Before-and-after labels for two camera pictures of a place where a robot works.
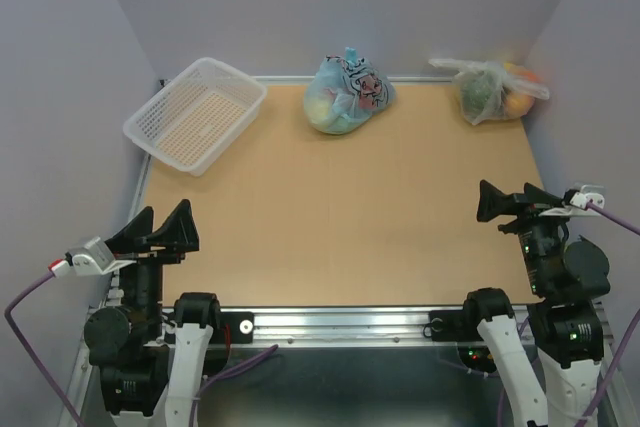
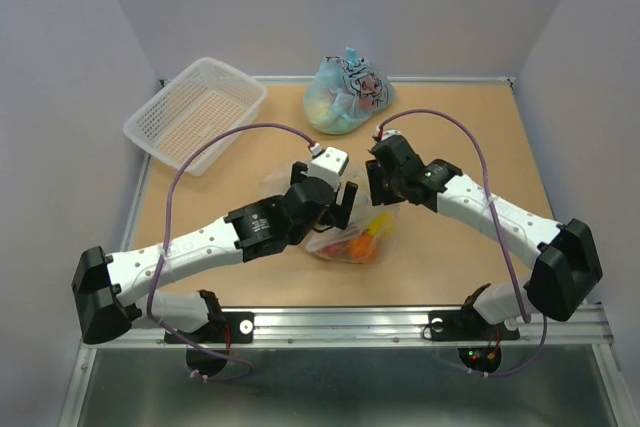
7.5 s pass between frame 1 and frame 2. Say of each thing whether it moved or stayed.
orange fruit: moved
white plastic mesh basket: stayed
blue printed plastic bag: stayed
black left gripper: moved
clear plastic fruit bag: moved
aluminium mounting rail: stayed
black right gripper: moved
